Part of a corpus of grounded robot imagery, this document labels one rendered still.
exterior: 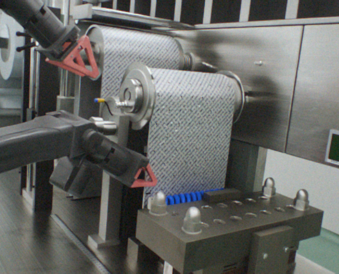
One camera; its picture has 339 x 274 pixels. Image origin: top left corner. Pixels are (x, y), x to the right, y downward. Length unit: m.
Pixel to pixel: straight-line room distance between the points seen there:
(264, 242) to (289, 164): 3.12
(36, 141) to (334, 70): 0.62
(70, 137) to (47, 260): 0.33
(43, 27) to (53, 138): 0.21
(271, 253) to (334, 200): 2.87
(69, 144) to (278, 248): 0.46
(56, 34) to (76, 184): 0.27
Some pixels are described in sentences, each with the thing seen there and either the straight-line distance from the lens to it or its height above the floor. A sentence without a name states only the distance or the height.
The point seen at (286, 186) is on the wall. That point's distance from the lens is 3.95.
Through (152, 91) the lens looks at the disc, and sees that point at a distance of 0.79.
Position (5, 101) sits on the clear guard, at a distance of 1.75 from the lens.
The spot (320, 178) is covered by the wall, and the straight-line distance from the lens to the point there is 3.72.
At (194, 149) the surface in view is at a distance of 0.89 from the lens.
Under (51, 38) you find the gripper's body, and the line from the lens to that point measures 0.74.
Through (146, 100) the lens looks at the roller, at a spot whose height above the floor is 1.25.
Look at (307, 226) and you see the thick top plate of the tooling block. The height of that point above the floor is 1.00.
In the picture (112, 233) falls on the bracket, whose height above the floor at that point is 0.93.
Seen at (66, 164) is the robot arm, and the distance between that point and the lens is 0.71.
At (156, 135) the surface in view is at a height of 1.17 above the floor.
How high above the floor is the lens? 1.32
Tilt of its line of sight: 10 degrees down
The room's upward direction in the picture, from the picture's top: 5 degrees clockwise
